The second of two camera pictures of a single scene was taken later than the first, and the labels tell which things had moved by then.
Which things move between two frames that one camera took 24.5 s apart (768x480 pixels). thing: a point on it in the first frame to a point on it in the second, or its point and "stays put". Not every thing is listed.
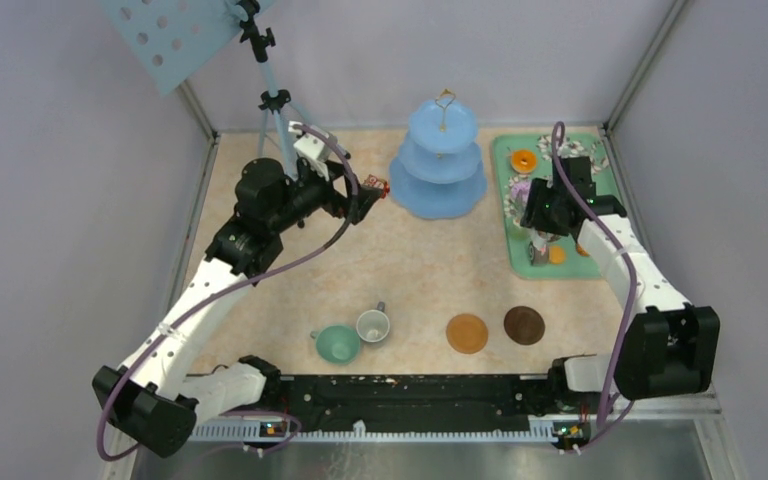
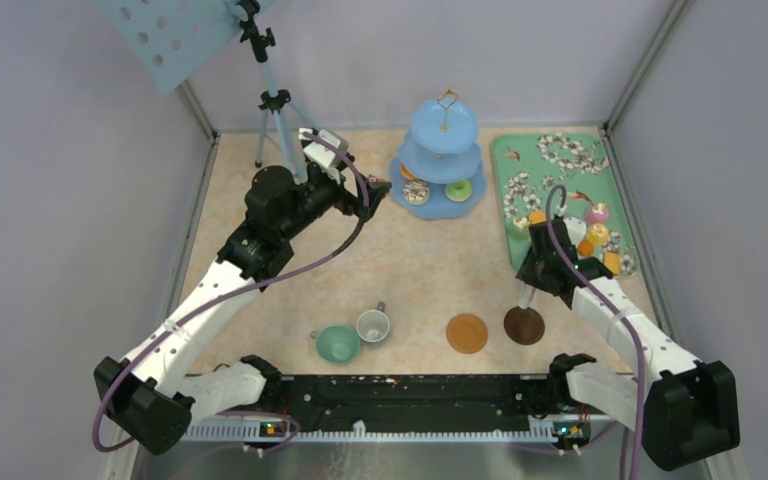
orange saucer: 467,333 stays put
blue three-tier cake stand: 439,173 stays put
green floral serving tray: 518,160 stays put
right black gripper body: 541,211 to 532,270
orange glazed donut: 524,160 to 406,173
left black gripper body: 310,193 stays put
